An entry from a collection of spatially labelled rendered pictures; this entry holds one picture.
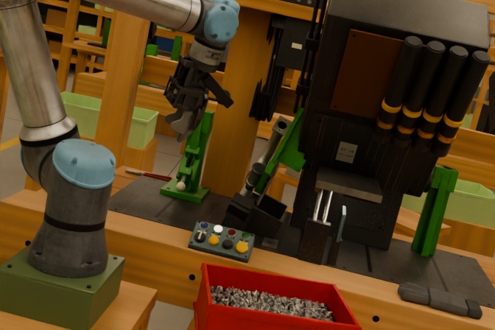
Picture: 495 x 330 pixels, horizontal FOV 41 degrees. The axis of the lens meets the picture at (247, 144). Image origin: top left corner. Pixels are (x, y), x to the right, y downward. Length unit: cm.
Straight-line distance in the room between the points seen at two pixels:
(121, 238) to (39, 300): 42
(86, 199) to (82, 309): 20
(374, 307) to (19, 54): 96
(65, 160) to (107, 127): 101
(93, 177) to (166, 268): 47
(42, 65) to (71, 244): 34
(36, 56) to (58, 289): 43
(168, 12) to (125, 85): 98
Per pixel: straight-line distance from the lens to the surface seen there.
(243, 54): 211
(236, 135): 214
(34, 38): 130
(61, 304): 126
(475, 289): 190
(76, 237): 127
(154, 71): 227
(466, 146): 225
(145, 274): 165
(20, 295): 129
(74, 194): 124
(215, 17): 128
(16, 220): 173
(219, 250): 160
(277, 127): 182
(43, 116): 133
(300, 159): 176
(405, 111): 155
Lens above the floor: 146
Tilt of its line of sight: 10 degrees down
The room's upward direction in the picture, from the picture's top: 13 degrees clockwise
